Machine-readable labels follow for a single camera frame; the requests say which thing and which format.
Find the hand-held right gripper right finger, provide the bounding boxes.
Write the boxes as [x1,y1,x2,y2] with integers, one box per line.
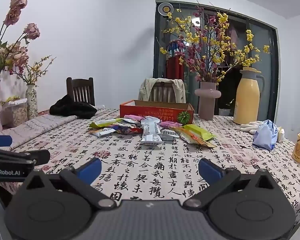
[183,158,280,211]

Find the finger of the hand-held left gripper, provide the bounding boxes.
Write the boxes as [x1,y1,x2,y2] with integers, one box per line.
[0,135,12,147]
[0,148,50,167]

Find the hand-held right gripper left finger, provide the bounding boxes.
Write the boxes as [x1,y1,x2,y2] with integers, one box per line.
[21,158,117,211]

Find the orange gold snack packet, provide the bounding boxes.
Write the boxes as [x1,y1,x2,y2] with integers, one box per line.
[175,127,217,148]

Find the bright green snack packet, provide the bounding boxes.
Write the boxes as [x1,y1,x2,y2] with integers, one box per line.
[183,124,216,141]

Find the white orange snack packet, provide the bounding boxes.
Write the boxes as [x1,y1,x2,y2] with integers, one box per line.
[87,127,117,137]

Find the pale green snack packet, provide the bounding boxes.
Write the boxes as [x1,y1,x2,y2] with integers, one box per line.
[89,118,124,128]

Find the small white snack packet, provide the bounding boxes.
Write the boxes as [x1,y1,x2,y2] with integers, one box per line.
[160,129,180,141]

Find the red blue colourful snack packet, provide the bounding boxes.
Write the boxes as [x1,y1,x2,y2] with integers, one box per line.
[112,124,143,134]

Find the silver snack packet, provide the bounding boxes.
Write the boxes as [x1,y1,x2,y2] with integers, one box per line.
[119,118,142,127]

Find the long white grey snack packet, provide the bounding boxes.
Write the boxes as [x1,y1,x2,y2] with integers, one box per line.
[140,116,163,146]

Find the orange cardboard box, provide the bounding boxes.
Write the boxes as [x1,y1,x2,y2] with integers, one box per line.
[119,100,194,126]

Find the clear plastic container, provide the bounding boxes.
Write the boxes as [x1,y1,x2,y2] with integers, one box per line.
[1,97,28,127]

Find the grey patterned folded cloth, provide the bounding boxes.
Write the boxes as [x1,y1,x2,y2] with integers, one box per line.
[1,115,78,150]

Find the small floral vase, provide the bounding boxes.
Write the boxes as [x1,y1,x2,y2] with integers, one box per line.
[25,84,38,120]

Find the black fuzzy cloth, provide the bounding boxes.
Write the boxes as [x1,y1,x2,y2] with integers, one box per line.
[49,95,98,119]

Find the blue plastic bag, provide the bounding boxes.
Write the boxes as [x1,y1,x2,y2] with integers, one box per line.
[252,119,278,151]

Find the mauve vase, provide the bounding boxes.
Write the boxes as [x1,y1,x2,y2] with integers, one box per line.
[194,81,222,120]

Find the thin yellow blossom twigs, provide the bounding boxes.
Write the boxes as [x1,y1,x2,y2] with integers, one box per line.
[11,55,56,85]

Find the yellow thermos jug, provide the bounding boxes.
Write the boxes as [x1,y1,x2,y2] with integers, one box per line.
[233,67,265,125]

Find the dark wooden chair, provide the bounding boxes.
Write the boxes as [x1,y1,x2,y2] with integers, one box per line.
[66,77,95,106]

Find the brown wooden chair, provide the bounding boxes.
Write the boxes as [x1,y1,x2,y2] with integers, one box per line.
[150,79,184,103]

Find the chair with beige jacket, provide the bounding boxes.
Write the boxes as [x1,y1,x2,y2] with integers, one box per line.
[139,78,186,103]

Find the red hanging decoration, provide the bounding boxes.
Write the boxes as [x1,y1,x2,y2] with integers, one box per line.
[166,40,187,79]

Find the black framed glass door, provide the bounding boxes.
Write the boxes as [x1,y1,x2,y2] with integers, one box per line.
[152,0,279,128]

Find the yellow and pink flower branches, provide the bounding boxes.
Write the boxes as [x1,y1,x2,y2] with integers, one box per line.
[156,0,270,83]

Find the round studio light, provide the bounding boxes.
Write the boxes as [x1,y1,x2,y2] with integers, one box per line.
[158,2,174,14]

